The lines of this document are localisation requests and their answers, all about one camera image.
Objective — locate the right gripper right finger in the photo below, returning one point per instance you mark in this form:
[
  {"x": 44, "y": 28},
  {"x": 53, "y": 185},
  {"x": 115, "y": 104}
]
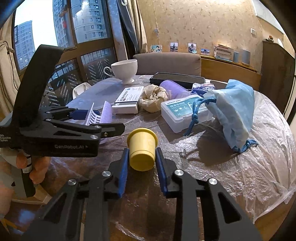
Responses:
[{"x": 203, "y": 207}]

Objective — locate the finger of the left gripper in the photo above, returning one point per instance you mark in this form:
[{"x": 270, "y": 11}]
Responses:
[
  {"x": 57, "y": 129},
  {"x": 64, "y": 113}
]

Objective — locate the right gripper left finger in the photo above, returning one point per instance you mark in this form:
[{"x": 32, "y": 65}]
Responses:
[{"x": 80, "y": 209}]

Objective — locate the yellow plastic cup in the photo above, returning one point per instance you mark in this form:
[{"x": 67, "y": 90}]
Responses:
[{"x": 142, "y": 144}]

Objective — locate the beige paper towel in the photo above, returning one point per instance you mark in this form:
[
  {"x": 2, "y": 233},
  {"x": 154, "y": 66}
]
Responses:
[{"x": 152, "y": 97}]

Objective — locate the blue drawstring bag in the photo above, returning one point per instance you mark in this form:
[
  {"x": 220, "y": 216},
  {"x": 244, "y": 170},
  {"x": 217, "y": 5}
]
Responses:
[{"x": 233, "y": 107}]

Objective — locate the left hand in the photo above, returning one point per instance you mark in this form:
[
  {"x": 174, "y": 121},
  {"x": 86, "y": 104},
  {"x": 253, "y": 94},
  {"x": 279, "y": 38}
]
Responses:
[{"x": 39, "y": 169}]

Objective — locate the white plastic chair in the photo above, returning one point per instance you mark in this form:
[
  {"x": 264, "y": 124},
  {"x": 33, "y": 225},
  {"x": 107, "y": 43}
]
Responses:
[{"x": 78, "y": 90}]

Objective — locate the white medicine box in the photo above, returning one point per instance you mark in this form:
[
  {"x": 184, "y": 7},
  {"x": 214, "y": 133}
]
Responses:
[{"x": 127, "y": 101}]

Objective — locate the clear plastic table cover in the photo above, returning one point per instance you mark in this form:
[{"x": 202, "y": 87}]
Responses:
[{"x": 261, "y": 180}]

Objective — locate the white teacup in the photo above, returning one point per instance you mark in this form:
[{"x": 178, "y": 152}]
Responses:
[{"x": 123, "y": 70}]

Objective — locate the dental floss plastic box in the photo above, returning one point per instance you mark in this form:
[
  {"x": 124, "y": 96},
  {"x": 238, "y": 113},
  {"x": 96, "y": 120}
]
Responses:
[{"x": 178, "y": 112}]

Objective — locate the brown sofa cushion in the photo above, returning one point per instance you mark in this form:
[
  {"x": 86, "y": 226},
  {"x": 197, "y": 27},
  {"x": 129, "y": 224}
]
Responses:
[{"x": 168, "y": 62}]

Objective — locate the purple hair roller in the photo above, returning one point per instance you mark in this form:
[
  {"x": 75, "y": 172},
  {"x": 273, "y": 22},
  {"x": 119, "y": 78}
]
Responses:
[{"x": 174, "y": 90}]

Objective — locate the photo card far left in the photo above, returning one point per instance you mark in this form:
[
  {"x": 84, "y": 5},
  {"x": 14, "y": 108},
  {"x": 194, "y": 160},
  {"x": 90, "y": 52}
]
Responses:
[{"x": 156, "y": 48}]

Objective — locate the photo card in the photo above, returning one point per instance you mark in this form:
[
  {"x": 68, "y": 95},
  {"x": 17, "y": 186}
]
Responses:
[
  {"x": 174, "y": 46},
  {"x": 192, "y": 48},
  {"x": 205, "y": 51},
  {"x": 156, "y": 48}
]

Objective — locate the blue tissue pack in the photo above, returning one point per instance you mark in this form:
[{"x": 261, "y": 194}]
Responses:
[{"x": 201, "y": 89}]

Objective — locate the beige curtain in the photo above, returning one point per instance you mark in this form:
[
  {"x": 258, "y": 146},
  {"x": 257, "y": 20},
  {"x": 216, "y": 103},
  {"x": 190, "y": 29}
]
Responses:
[{"x": 138, "y": 25}]

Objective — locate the black smartphone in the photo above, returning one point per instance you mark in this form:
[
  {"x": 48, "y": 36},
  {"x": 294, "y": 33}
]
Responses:
[{"x": 218, "y": 84}]

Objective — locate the wooden shelf ledge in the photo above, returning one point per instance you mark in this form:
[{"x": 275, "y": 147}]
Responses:
[{"x": 222, "y": 70}]

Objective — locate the stack of books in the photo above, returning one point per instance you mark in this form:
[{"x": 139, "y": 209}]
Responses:
[{"x": 223, "y": 52}]

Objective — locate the small blue-grey cup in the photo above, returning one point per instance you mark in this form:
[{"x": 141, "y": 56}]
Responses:
[{"x": 236, "y": 57}]

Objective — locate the grey cylindrical speaker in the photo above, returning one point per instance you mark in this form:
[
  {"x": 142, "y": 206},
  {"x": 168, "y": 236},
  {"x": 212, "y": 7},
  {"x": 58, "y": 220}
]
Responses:
[{"x": 245, "y": 57}]

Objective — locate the dark wooden cabinet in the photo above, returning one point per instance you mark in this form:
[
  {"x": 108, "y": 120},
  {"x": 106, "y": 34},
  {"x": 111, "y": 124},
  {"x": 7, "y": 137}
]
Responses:
[{"x": 277, "y": 72}]

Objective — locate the white wall switch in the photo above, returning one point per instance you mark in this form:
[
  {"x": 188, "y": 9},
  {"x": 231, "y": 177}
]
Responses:
[{"x": 253, "y": 32}]

